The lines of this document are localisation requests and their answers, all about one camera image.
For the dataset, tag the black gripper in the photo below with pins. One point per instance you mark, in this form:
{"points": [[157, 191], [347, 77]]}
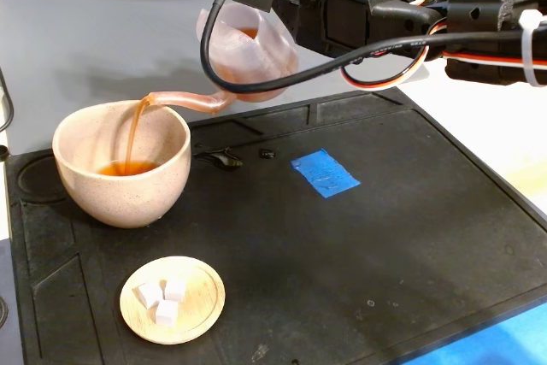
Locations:
{"points": [[308, 19]]}

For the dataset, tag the translucent pink kettle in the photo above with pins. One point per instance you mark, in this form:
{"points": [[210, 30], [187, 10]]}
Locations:
{"points": [[265, 48]]}

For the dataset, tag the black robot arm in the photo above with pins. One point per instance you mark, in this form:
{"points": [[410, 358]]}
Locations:
{"points": [[478, 14]]}

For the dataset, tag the beige speckled ceramic cup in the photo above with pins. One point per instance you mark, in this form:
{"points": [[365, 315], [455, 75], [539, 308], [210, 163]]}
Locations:
{"points": [[128, 202]]}

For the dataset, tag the small black clip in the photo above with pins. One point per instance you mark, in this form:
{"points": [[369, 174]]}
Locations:
{"points": [[267, 154]]}

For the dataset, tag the glossy black small piece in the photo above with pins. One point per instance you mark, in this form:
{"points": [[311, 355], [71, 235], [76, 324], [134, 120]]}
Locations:
{"points": [[224, 160]]}

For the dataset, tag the blue tape patch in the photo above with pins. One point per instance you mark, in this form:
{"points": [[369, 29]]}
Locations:
{"points": [[325, 172]]}

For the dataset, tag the grey backdrop sheet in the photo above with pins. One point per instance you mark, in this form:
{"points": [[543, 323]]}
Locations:
{"points": [[107, 40]]}

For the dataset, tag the black rubber work mat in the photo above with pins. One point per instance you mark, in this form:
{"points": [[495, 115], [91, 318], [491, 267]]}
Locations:
{"points": [[342, 254]]}

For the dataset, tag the white zip tie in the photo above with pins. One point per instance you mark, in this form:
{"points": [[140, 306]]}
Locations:
{"points": [[527, 48]]}

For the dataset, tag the round wooden plate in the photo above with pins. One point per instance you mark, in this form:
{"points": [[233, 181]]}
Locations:
{"points": [[201, 296]]}

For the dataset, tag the white sugar cube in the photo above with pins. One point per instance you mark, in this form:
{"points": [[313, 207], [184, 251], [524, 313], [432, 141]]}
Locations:
{"points": [[166, 313], [148, 295], [174, 289]]}

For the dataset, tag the wide blue tape strip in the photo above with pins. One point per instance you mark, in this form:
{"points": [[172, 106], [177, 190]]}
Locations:
{"points": [[504, 339]]}

